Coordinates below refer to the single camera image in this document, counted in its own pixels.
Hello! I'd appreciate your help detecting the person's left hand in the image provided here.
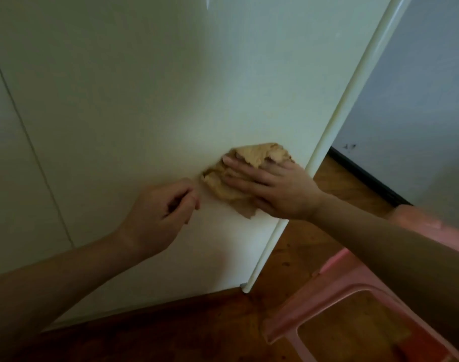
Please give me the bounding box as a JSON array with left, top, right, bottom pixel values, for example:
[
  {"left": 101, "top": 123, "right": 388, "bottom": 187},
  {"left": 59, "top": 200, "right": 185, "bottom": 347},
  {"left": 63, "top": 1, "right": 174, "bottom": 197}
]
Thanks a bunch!
[{"left": 118, "top": 178, "right": 201, "bottom": 259}]

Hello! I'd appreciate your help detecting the person's right hand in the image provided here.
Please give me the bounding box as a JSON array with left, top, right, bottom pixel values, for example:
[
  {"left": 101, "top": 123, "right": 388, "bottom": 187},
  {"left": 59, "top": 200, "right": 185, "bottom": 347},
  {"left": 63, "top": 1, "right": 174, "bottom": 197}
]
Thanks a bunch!
[{"left": 220, "top": 155, "right": 325, "bottom": 222}]

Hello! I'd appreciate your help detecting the beige cleaning cloth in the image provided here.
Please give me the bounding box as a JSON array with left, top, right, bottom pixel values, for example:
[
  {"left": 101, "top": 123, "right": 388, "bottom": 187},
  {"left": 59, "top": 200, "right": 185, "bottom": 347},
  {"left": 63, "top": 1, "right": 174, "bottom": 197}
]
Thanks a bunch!
[{"left": 201, "top": 143, "right": 295, "bottom": 220}]

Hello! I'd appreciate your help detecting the person's right forearm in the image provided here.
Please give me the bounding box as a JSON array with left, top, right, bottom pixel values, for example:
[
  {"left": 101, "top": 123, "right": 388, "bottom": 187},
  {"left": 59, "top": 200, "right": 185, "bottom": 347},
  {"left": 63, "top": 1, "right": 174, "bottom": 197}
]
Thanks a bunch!
[{"left": 312, "top": 192, "right": 459, "bottom": 353}]

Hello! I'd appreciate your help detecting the person's left forearm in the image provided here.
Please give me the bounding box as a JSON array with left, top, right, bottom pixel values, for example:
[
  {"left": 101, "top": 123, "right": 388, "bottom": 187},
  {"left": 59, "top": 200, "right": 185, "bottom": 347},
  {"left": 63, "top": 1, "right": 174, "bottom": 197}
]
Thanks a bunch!
[{"left": 0, "top": 227, "right": 140, "bottom": 362}]

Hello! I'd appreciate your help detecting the white cabinet door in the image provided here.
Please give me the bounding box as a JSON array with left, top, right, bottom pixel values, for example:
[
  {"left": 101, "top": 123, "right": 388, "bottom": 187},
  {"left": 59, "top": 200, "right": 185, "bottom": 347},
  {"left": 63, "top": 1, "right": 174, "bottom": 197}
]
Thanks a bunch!
[{"left": 0, "top": 0, "right": 416, "bottom": 333}]

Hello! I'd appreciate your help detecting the black baseboard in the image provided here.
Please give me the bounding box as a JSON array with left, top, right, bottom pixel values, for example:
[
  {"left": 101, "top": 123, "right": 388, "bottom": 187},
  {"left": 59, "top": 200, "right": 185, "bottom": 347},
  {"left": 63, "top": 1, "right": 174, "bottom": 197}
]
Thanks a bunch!
[{"left": 329, "top": 146, "right": 413, "bottom": 208}]

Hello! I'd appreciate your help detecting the pink plastic stool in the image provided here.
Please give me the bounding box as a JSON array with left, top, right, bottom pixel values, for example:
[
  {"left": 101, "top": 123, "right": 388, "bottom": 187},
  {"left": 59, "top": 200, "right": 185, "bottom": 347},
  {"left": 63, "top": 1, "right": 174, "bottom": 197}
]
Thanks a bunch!
[{"left": 261, "top": 204, "right": 459, "bottom": 362}]

